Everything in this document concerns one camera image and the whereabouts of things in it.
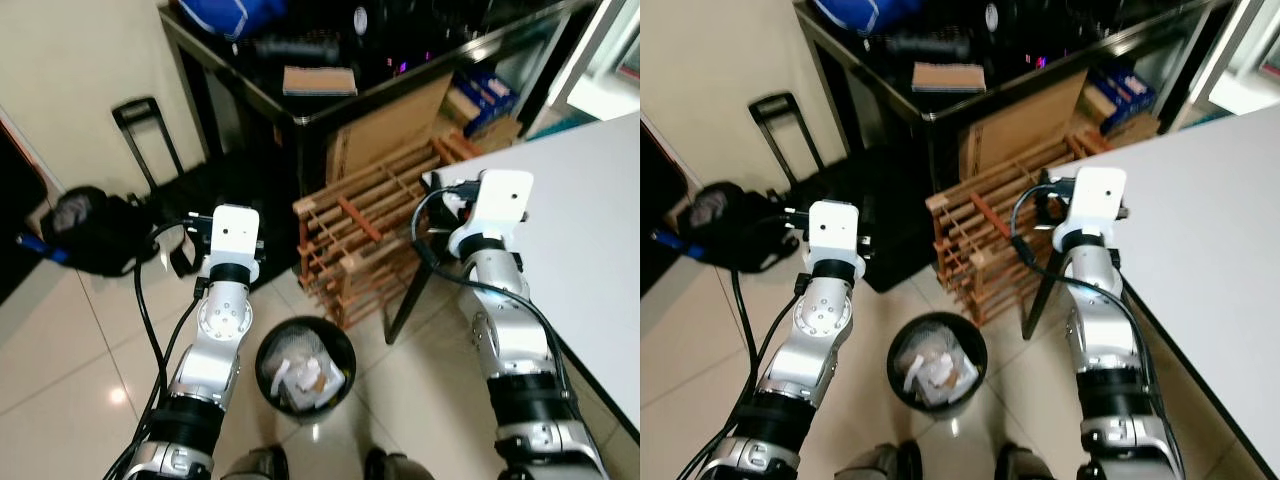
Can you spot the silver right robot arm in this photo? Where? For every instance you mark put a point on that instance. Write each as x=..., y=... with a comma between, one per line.
x=1105, y=340
x=515, y=350

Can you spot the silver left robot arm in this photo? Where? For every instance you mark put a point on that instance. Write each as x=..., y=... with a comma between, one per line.
x=820, y=330
x=218, y=330

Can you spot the crumpled white paper trash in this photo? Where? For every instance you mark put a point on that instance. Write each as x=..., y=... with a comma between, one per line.
x=935, y=370
x=300, y=378

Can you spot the black mesh rubbish bin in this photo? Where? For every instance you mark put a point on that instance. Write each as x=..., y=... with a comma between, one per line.
x=300, y=398
x=935, y=398

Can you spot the black backpack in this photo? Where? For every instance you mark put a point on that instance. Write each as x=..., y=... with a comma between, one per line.
x=730, y=230
x=95, y=235

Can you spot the brown cardboard sheet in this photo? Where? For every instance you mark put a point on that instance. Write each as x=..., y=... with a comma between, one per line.
x=1020, y=130
x=390, y=135

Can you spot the wooden slatted rack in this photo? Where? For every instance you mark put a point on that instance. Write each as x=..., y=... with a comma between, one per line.
x=980, y=245
x=350, y=250

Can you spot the black table leg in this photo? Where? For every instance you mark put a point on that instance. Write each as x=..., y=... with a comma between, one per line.
x=1040, y=300
x=405, y=305

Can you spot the blue printed box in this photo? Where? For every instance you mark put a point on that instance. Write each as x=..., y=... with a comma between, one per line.
x=485, y=95
x=1120, y=90

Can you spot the black glossy desk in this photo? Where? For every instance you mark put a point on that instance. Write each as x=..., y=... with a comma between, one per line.
x=1040, y=40
x=400, y=40

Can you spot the brown notebook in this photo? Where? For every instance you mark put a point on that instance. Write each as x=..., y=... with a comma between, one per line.
x=950, y=77
x=320, y=80

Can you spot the black keyboard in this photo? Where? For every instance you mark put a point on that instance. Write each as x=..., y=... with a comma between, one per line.
x=925, y=44
x=295, y=47

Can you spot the blue bag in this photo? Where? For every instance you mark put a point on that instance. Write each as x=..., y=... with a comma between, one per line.
x=865, y=12
x=230, y=15

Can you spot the robot left leg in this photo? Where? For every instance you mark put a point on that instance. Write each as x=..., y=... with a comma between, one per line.
x=885, y=462

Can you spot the robot leg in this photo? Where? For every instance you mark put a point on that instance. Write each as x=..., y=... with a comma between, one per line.
x=395, y=467
x=885, y=462
x=1030, y=465

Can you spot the robot right leg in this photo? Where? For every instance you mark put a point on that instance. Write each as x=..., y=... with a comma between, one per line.
x=395, y=467
x=1030, y=465

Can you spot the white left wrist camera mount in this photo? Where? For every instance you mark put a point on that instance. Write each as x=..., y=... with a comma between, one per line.
x=235, y=235
x=833, y=232

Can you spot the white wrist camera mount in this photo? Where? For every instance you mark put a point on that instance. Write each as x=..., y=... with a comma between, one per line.
x=500, y=205
x=1097, y=200
x=833, y=232
x=235, y=235

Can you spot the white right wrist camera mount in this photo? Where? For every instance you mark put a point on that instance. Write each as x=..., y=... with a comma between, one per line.
x=1097, y=200
x=500, y=205

